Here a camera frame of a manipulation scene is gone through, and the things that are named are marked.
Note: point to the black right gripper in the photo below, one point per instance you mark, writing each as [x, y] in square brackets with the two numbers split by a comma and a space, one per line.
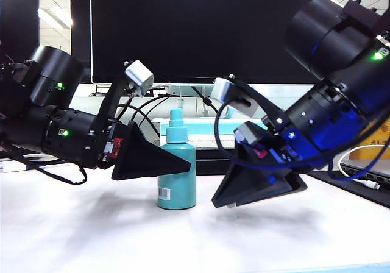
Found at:
[292, 151]

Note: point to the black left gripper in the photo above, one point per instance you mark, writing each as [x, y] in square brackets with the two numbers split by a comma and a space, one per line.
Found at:
[105, 145]

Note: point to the teal spray bottle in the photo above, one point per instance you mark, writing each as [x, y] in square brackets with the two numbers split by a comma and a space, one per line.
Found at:
[176, 193]

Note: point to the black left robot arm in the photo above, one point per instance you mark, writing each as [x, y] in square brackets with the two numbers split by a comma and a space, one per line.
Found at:
[55, 72]

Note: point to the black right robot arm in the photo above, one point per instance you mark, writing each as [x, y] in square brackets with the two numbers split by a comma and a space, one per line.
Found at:
[335, 56]

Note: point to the white book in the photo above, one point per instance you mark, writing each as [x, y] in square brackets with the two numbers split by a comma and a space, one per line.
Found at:
[210, 143]

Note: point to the black desk mat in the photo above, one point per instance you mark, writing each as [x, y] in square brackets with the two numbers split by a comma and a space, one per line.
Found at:
[350, 187]

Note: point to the teal white monitor stand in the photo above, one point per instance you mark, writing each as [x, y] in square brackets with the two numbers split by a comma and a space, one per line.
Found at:
[189, 90]

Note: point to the grey laptop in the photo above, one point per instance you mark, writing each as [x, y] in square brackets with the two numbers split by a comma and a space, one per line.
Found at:
[370, 169]

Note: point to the yellow tin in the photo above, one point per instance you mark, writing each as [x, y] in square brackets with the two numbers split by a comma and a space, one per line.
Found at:
[371, 151]

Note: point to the black AOC monitor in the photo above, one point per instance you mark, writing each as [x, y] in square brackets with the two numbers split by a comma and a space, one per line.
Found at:
[198, 32]

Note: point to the black slim monitor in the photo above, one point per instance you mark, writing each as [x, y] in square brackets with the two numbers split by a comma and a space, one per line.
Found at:
[80, 35]

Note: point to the black matte monitor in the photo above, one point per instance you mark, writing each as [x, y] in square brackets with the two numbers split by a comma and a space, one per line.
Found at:
[18, 20]

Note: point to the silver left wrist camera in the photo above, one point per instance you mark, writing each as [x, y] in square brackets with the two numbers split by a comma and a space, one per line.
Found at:
[140, 76]

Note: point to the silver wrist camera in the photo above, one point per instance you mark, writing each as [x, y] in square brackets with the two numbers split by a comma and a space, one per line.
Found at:
[224, 90]
[140, 76]

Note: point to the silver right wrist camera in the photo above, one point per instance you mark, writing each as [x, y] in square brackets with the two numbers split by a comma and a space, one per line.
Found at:
[224, 90]

